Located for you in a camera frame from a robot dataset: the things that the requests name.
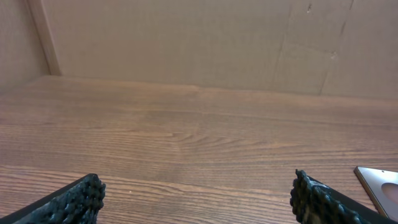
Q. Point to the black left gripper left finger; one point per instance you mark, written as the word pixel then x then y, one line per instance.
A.
pixel 76 203

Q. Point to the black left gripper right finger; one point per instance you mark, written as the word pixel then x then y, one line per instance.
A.
pixel 316 203

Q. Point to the Galaxy smartphone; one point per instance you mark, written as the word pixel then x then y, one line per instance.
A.
pixel 381 186

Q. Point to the brown cardboard backdrop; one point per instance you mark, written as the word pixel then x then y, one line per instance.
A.
pixel 342 48

